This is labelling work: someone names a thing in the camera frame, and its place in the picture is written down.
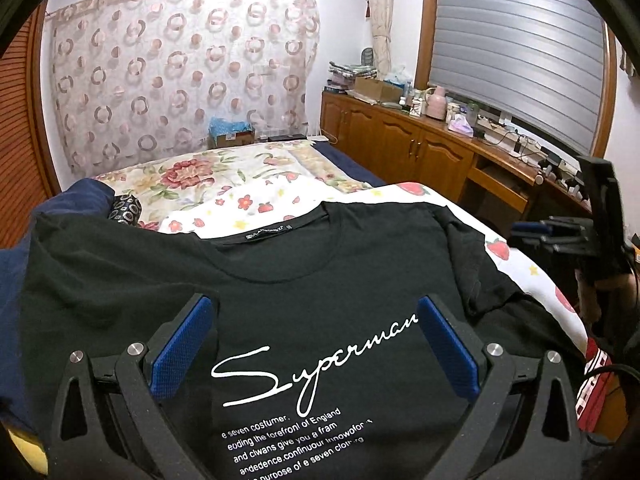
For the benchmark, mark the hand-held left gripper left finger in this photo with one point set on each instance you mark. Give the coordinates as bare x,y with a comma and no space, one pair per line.
182,350

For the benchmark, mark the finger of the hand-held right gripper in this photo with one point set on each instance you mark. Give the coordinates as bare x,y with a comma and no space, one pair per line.
545,226
550,247

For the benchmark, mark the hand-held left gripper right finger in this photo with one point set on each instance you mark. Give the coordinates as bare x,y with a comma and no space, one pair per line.
450,355

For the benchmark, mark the black printed t-shirt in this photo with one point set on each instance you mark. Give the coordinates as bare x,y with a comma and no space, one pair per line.
320,280

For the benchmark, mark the person's right hand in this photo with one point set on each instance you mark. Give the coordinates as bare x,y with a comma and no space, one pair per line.
590,295

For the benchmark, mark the strawberry print blanket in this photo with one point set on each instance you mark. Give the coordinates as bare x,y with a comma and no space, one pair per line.
530,270

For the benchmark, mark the white power strip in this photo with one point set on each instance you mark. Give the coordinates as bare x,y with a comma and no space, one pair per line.
495,124

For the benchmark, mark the purple tissue pack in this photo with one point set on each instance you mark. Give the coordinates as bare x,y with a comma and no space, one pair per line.
461,125

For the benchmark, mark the red white printed cloth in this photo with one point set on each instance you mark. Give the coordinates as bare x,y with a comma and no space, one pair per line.
592,380

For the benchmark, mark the pink thermos jug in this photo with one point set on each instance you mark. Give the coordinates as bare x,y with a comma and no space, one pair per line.
437,105

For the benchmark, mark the wooden cabinet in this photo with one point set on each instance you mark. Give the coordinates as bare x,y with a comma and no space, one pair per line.
400,135

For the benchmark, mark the floral bedsheet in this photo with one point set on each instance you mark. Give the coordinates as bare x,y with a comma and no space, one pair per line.
200,172

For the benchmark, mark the grey window blind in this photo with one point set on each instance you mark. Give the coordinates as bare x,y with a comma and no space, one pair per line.
520,35

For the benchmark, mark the navy blanket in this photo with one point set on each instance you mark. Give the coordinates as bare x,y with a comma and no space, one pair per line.
60,200

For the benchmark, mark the navy bed sheet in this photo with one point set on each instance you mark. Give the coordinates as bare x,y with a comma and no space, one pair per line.
350,165

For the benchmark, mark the cardboard box with blue cloth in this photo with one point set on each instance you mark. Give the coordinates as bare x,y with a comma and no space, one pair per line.
231,132

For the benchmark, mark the black flat case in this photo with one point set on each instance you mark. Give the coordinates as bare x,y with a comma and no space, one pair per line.
286,137

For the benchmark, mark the small grey fan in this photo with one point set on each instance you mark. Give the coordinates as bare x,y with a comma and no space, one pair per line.
367,56

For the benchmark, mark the stack of folded towels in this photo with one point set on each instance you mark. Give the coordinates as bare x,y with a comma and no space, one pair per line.
350,72

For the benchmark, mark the beige window curtain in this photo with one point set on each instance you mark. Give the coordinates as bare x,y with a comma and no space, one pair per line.
381,15

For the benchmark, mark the wooden louvre door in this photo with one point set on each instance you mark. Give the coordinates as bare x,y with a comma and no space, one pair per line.
22,135

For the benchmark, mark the wooden window frame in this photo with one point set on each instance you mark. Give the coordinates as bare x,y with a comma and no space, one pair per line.
429,20

